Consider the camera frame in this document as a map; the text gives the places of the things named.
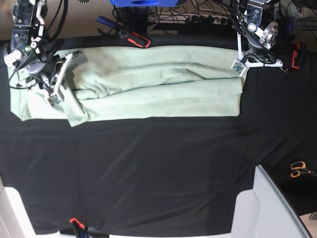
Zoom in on white bin left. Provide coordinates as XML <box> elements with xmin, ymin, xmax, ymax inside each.
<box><xmin>0</xmin><ymin>180</ymin><xmax>36</xmax><ymax>238</ymax></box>

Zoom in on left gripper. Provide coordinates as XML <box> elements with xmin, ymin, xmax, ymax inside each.
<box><xmin>231</xmin><ymin>33</ymin><xmax>287</xmax><ymax>77</ymax></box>

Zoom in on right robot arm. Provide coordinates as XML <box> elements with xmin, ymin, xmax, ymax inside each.
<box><xmin>3</xmin><ymin>0</ymin><xmax>81</xmax><ymax>107</ymax></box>

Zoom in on blue box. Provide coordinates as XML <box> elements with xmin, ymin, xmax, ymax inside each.
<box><xmin>110</xmin><ymin>0</ymin><xmax>179</xmax><ymax>7</ymax></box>

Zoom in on orange handled scissors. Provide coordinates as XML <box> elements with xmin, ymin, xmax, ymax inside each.
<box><xmin>290</xmin><ymin>161</ymin><xmax>317</xmax><ymax>178</ymax></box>

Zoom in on blue red clamp left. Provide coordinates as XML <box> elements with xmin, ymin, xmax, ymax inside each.
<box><xmin>97</xmin><ymin>16</ymin><xmax>151</xmax><ymax>49</ymax></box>

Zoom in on blue red clamp right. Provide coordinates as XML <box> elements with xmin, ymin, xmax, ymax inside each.
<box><xmin>284</xmin><ymin>19</ymin><xmax>307</xmax><ymax>70</ymax></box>

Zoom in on black table cloth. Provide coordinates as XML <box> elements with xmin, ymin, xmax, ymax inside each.
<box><xmin>0</xmin><ymin>34</ymin><xmax>317</xmax><ymax>238</ymax></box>

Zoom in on blue red clamp bottom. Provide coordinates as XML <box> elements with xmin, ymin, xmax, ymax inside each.
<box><xmin>69</xmin><ymin>217</ymin><xmax>109</xmax><ymax>238</ymax></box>

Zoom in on light green T-shirt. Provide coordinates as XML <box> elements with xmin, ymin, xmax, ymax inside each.
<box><xmin>10</xmin><ymin>46</ymin><xmax>244</xmax><ymax>127</ymax></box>

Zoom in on white power strip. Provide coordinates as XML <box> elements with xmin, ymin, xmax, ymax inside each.
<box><xmin>148</xmin><ymin>13</ymin><xmax>228</xmax><ymax>25</ymax></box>

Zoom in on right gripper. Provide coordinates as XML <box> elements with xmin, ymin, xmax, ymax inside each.
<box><xmin>17</xmin><ymin>50</ymin><xmax>82</xmax><ymax>107</ymax></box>

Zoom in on blue red clamp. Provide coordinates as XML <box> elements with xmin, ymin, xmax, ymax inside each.
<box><xmin>97</xmin><ymin>16</ymin><xmax>151</xmax><ymax>49</ymax></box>
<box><xmin>284</xmin><ymin>19</ymin><xmax>307</xmax><ymax>70</ymax></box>
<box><xmin>69</xmin><ymin>217</ymin><xmax>109</xmax><ymax>238</ymax></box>

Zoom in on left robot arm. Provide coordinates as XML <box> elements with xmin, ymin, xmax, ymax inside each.
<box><xmin>230</xmin><ymin>0</ymin><xmax>287</xmax><ymax>77</ymax></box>

